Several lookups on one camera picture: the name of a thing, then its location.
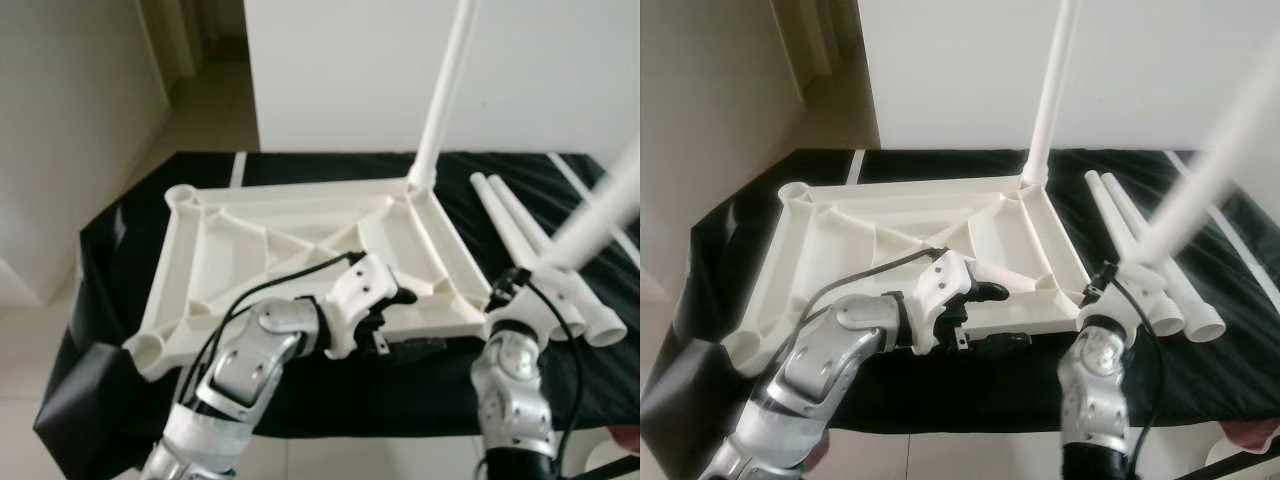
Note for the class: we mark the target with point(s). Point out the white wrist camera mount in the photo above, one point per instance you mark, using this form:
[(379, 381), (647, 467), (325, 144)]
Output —
[(1130, 305), (535, 315), (355, 290), (940, 290)]

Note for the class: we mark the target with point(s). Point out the black metal table leg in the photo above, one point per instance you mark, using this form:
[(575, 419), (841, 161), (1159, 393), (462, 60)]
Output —
[(1245, 462), (615, 468)]

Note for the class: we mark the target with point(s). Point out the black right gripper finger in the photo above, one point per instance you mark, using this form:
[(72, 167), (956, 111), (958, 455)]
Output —
[(1097, 294), (500, 298)]

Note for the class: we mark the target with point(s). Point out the white fabric strip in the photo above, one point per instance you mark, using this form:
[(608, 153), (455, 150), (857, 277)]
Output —
[(855, 166), (575, 185), (237, 168), (1180, 165)]

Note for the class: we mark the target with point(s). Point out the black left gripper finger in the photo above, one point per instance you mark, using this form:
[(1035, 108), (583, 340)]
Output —
[(992, 292), (418, 347), (1000, 343), (402, 296)]

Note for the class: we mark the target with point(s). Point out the black table cloth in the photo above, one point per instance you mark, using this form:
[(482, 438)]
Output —
[(1000, 390), (420, 390)]

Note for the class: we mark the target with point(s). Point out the beige door frame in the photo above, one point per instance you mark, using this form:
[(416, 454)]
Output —
[(180, 30), (810, 30)]

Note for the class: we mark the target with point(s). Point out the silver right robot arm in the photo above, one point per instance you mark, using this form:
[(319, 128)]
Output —
[(1095, 385), (510, 390)]

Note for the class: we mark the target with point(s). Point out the white plastic table leg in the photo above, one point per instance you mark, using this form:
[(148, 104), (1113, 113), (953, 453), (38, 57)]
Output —
[(1200, 200), (1112, 215), (600, 215), (502, 215), (1052, 90), (605, 328), (1203, 322), (445, 90)]

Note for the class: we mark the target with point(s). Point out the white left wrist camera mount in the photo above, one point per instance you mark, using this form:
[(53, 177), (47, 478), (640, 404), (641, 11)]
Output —
[(355, 290), (940, 290)]

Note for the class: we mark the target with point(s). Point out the white plastic table top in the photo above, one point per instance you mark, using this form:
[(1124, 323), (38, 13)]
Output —
[(870, 240), (250, 240)]

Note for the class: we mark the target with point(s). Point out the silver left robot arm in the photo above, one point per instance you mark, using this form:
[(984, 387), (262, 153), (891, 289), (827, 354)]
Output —
[(245, 365), (830, 360)]

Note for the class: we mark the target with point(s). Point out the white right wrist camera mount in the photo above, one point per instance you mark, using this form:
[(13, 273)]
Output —
[(1130, 305), (535, 315)]

